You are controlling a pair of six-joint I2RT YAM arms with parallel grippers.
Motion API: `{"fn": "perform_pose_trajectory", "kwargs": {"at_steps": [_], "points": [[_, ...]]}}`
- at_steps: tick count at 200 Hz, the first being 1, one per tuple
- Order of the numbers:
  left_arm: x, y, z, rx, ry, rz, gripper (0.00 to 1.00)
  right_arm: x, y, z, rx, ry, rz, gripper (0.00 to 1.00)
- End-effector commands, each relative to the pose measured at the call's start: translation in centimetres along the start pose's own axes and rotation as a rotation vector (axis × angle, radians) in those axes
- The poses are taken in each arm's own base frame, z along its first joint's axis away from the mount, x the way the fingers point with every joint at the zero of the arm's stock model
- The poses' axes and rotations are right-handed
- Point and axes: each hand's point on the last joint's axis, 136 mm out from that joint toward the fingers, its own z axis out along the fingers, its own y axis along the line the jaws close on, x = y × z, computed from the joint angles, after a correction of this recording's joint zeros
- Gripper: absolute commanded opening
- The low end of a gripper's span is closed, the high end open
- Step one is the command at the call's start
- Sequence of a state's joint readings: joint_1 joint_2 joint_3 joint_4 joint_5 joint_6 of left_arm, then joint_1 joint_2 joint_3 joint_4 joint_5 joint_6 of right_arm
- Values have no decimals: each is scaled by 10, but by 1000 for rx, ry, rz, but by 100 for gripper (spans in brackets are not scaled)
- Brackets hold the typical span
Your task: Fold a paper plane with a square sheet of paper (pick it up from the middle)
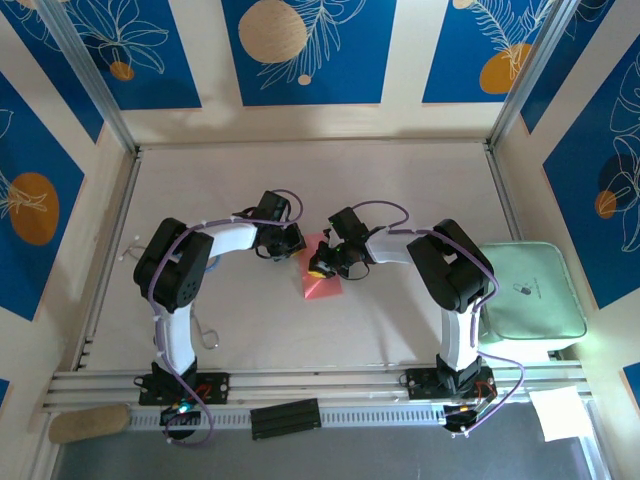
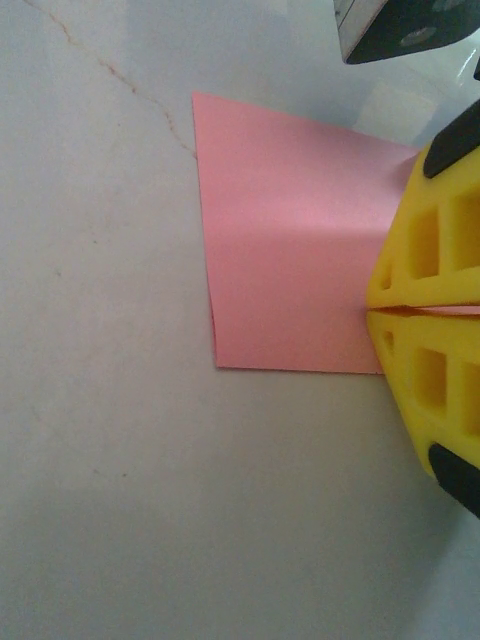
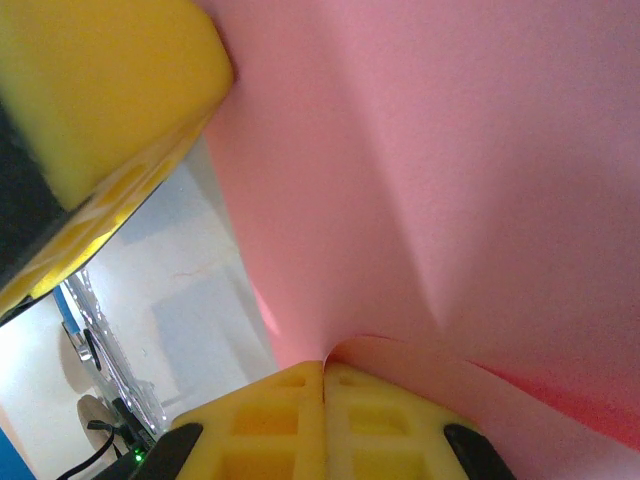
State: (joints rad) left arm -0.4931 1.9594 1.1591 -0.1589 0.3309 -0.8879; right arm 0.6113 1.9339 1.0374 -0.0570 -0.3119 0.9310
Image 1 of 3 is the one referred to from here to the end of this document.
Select aluminium table edge rail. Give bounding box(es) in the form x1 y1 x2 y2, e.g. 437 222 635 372
73 149 144 371
484 144 524 246

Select silver metal forceps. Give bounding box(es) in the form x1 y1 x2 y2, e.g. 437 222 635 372
192 307 220 350

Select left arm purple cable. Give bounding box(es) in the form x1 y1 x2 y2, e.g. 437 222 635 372
147 188 307 449

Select pink paper sheet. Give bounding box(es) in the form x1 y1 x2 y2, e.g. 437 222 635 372
298 232 345 301

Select blue floral wall panel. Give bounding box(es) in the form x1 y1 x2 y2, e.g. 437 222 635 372
221 0 398 107
0 72 86 321
0 0 106 145
64 0 203 111
542 49 640 309
519 0 619 135
422 0 556 105

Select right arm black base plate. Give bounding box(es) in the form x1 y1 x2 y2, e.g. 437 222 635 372
407 367 496 401

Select oval cork block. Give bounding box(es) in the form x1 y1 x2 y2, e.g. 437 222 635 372
48 404 131 445

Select grey slotted cable duct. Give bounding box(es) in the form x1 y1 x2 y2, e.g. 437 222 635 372
128 404 451 431

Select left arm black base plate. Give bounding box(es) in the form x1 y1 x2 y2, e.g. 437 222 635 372
137 372 231 406

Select mint green zip pouch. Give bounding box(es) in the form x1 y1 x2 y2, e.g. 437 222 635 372
477 241 587 351

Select white paper note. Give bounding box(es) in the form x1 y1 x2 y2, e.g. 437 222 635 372
528 384 592 443

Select black ribbed block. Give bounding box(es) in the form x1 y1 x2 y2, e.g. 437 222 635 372
249 398 321 441

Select blue tube stethoscope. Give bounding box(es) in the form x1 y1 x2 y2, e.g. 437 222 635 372
119 234 221 275

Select aluminium frame post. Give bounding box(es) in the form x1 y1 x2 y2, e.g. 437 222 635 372
487 0 584 151
37 0 140 156

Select aluminium mounting rail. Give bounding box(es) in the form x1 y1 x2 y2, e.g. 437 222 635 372
42 362 599 414

